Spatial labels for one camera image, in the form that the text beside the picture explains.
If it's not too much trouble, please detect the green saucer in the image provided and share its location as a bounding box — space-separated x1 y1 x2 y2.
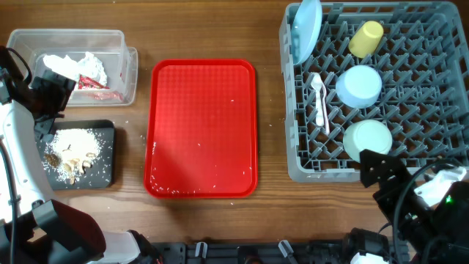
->
343 120 393 163

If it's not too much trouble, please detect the red snack wrapper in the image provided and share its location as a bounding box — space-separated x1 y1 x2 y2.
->
78 75 123 100

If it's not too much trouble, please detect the white napkin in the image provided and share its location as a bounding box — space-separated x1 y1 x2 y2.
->
43 52 108 86

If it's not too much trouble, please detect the food scraps and rice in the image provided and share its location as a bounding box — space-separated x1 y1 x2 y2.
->
40 128 109 188

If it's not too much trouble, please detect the white plastic fork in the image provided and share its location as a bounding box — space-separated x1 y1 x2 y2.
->
321 84 330 135

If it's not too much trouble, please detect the light blue bowl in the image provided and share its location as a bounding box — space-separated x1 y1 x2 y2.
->
336 65 383 109

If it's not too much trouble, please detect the white plastic spoon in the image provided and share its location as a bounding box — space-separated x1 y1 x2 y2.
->
311 73 325 127

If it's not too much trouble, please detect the yellow plastic cup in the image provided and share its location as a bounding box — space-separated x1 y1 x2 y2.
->
349 21 384 59

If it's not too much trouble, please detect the light blue plate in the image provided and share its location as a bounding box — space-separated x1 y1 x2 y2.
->
291 0 322 65

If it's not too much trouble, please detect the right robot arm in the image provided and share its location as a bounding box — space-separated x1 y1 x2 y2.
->
343 150 468 263

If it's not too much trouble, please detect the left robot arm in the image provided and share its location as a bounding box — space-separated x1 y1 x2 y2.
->
1 47 163 263

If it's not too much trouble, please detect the clear plastic waste bin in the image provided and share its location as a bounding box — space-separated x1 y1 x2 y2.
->
6 29 139 107

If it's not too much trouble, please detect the black food waste tray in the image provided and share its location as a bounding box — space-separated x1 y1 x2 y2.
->
36 120 115 191

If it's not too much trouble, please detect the grey dishwasher rack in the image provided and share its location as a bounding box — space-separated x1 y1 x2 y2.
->
279 1 468 183

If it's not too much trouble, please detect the red serving tray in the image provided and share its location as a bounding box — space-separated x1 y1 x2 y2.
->
143 59 258 199

